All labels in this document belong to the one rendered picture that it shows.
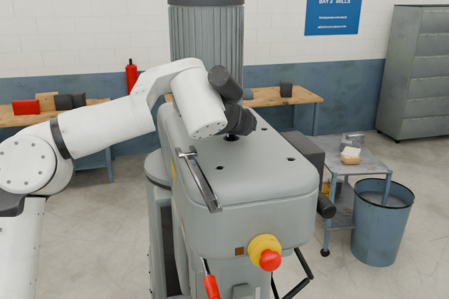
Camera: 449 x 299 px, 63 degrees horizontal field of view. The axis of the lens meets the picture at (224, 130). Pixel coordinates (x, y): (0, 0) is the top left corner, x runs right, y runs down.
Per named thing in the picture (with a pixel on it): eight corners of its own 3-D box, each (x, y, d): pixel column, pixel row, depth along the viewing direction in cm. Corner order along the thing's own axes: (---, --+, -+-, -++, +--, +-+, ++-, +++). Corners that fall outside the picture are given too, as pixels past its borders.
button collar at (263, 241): (280, 264, 67) (282, 237, 65) (250, 269, 65) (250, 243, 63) (276, 257, 69) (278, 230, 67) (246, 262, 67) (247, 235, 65)
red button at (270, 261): (282, 272, 64) (284, 253, 62) (261, 276, 63) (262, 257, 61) (275, 259, 67) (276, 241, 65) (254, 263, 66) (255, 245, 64)
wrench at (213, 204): (229, 211, 55) (229, 206, 55) (204, 215, 54) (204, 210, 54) (193, 148, 77) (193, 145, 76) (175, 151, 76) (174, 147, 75)
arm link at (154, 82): (219, 115, 62) (142, 140, 59) (200, 71, 64) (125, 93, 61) (223, 99, 56) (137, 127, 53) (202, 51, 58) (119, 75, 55)
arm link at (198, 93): (202, 148, 66) (176, 139, 55) (182, 97, 69) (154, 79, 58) (258, 121, 64) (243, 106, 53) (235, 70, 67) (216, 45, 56)
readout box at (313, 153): (323, 207, 123) (329, 151, 115) (298, 211, 120) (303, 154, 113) (297, 179, 141) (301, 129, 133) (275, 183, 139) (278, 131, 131)
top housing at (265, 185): (325, 247, 71) (333, 175, 65) (192, 272, 65) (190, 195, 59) (249, 151, 113) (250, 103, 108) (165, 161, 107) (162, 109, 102)
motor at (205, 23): (252, 113, 98) (255, -14, 86) (178, 120, 93) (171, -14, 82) (232, 94, 116) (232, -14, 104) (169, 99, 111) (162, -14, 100)
